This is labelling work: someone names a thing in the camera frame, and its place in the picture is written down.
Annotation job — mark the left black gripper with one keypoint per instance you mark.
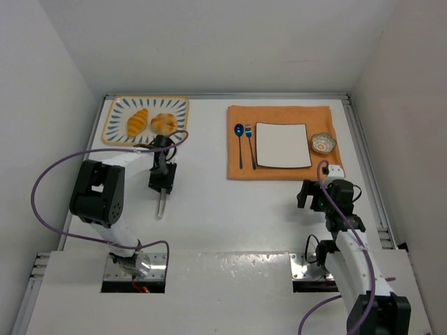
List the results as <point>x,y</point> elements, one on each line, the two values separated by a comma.
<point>162,183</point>

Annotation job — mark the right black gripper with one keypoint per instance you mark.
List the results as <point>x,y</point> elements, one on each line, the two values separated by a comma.
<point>312,194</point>

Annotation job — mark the orange striped croissant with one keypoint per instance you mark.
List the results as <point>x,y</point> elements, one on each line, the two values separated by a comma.
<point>137,123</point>

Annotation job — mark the silver metal tongs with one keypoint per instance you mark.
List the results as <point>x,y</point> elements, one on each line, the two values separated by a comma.
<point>161,203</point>

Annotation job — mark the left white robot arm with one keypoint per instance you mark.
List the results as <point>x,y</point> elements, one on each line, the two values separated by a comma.
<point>98,198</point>

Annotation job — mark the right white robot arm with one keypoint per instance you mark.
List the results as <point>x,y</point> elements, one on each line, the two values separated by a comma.
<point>373,306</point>

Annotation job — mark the round golden bread roll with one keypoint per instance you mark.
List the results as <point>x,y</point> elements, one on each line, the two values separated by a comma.
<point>164,124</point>

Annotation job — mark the white square plate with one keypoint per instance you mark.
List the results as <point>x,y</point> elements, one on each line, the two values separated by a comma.
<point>282,146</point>

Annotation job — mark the small floral sauce dish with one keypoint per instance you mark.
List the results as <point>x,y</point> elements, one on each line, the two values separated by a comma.
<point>323,143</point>

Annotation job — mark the blue patterned rectangular tray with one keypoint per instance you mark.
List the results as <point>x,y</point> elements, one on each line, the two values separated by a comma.
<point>123,107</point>

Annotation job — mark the orange cloth placemat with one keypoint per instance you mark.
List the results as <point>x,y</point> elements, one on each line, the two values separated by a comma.
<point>317,120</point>

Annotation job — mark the blue metal fork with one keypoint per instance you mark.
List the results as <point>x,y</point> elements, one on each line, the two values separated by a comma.
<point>248,133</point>

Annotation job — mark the blue metal spoon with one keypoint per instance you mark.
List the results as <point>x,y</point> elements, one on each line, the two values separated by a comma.
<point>239,131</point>

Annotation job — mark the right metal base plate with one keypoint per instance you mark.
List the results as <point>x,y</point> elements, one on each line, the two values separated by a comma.
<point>301,270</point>

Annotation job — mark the metal base plate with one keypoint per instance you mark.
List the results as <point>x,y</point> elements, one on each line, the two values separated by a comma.
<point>142,267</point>
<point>301,270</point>

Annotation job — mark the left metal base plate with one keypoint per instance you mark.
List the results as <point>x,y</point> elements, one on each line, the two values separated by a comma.
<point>142,267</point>

